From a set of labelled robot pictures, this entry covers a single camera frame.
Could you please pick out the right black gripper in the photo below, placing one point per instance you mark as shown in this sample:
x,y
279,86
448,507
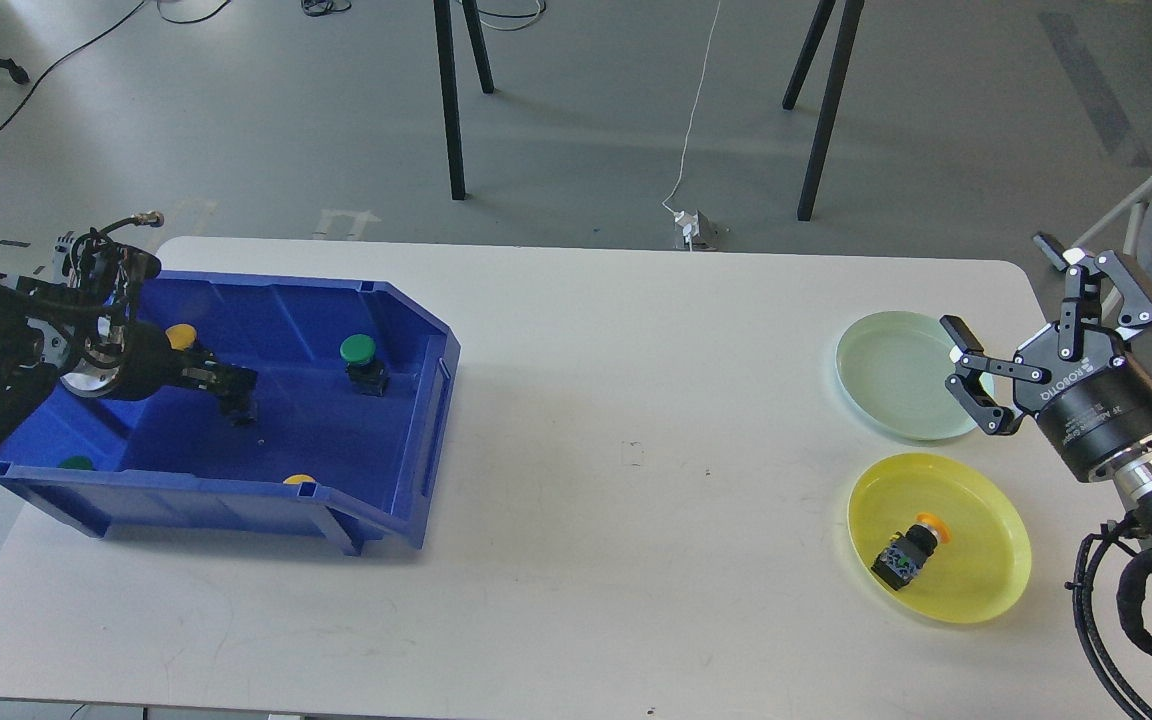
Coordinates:
x,y
1091,399

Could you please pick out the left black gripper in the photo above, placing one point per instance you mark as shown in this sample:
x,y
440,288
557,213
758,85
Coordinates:
x,y
150,363

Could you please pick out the green push button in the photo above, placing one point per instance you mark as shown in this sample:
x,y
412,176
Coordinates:
x,y
364,369
239,411

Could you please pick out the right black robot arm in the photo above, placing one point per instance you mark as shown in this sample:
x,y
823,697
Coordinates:
x,y
1131,472

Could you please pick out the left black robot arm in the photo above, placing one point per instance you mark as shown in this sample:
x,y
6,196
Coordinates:
x,y
81,329

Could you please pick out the yellow push button back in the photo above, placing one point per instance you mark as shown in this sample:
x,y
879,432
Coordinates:
x,y
185,339

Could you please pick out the light green plate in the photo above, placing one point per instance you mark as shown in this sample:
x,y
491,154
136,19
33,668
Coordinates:
x,y
892,367

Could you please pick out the green push button front corner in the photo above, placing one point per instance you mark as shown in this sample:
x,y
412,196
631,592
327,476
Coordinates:
x,y
77,463

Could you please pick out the yellow plate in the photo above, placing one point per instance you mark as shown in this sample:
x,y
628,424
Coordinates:
x,y
976,577

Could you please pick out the blue plastic bin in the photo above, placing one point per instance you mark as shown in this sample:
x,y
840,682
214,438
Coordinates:
x,y
172,461

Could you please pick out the black stand leg right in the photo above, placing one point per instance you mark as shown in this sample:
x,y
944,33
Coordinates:
x,y
847,31

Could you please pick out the black stand leg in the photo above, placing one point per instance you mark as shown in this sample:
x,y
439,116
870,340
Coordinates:
x,y
847,31
447,69

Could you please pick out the white power adapter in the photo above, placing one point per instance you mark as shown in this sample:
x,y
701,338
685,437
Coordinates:
x,y
695,232

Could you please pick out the black stand leg left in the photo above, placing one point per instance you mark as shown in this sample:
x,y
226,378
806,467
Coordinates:
x,y
447,69

